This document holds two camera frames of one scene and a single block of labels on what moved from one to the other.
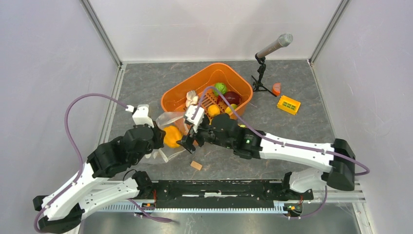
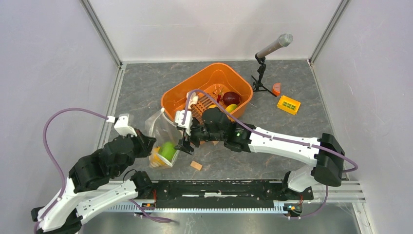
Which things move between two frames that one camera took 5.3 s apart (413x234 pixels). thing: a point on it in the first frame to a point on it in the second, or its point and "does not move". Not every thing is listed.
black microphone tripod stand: x=258 y=83 does not move
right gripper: x=187 y=141 does not move
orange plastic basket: x=203 y=84 does not move
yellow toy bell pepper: x=173 y=134 to x=157 y=161
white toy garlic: x=192 y=98 does not move
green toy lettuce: x=221 y=87 to x=167 y=150
